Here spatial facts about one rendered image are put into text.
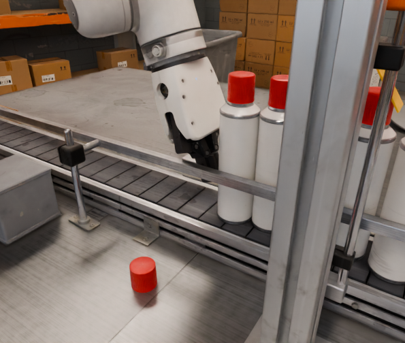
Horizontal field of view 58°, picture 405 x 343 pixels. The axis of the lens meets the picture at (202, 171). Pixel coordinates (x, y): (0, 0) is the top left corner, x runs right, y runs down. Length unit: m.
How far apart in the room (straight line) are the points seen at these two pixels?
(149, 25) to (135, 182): 0.27
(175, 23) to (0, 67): 3.68
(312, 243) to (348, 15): 0.16
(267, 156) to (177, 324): 0.23
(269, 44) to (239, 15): 0.47
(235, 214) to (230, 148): 0.10
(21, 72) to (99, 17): 3.72
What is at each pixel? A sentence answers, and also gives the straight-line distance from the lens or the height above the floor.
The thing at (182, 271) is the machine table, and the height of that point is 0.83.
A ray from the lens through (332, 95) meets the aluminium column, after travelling 0.25.
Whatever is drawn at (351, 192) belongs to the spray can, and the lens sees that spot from 0.44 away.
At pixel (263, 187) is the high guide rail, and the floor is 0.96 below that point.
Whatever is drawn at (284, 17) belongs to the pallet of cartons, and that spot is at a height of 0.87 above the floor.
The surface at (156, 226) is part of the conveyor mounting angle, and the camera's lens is 0.57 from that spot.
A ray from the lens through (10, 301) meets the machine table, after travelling 0.54.
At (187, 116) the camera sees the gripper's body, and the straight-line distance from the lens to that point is 0.46.
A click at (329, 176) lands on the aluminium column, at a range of 0.27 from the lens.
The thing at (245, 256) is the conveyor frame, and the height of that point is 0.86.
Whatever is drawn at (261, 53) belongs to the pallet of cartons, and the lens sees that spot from 4.14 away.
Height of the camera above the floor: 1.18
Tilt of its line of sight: 28 degrees down
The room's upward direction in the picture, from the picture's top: straight up
